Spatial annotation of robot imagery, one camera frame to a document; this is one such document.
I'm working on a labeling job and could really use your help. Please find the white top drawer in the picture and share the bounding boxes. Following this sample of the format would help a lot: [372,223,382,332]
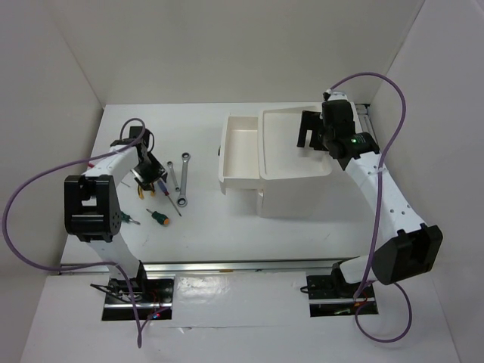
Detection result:
[219,116,262,195]

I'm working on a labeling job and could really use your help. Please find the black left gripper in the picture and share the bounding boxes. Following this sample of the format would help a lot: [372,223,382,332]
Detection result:
[129,151,168,191]

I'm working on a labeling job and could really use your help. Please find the green orange stubby screwdriver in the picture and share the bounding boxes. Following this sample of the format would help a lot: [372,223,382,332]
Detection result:
[146,209,170,226]

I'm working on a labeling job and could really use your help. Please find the small silver wrench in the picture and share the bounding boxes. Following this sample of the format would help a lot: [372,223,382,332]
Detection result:
[167,160,180,192]

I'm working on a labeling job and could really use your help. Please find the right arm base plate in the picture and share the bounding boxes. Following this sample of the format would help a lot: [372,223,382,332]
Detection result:
[299,275,379,318]

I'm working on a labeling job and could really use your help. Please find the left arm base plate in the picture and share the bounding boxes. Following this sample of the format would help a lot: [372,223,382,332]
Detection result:
[91,277,175,321]

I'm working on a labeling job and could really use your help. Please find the yellow handled pliers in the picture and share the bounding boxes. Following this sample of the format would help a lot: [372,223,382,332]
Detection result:
[137,183,156,200]

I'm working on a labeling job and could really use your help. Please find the purple handled screwdriver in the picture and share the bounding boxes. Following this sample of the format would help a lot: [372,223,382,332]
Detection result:
[157,178,182,217]

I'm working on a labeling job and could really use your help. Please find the aluminium front rail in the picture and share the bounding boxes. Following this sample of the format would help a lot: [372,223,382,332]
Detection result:
[57,257,348,276]

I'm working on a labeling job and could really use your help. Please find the large silver ratchet wrench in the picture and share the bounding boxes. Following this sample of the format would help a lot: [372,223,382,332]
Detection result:
[177,152,191,207]

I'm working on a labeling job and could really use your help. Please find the white drawer cabinet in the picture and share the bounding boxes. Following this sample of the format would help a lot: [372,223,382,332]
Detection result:
[257,106,332,219]

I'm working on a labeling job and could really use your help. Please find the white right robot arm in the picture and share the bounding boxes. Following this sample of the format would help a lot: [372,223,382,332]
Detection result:
[297,99,443,296]

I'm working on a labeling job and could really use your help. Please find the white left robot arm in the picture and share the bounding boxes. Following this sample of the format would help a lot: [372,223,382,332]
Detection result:
[64,126,167,302]

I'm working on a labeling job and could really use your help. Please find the aluminium side rail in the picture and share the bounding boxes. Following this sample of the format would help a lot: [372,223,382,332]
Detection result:
[355,104,376,138]

